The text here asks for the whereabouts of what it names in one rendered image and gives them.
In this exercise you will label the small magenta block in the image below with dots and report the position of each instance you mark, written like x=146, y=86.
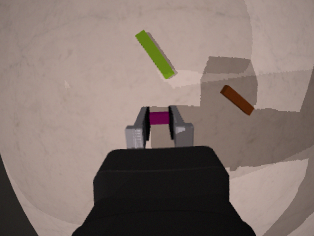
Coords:
x=159, y=118

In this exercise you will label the orange rod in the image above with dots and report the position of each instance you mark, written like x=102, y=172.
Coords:
x=237, y=99

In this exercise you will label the lime green rod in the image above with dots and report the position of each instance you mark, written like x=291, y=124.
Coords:
x=155, y=54

